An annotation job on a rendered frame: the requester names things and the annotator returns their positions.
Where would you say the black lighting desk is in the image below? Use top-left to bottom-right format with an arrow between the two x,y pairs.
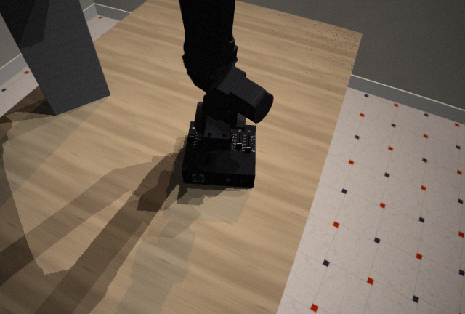
182,121 -> 256,188

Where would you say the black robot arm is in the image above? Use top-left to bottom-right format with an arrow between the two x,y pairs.
179,0 -> 273,153

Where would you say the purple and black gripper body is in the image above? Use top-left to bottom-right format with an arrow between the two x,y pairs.
194,97 -> 246,134

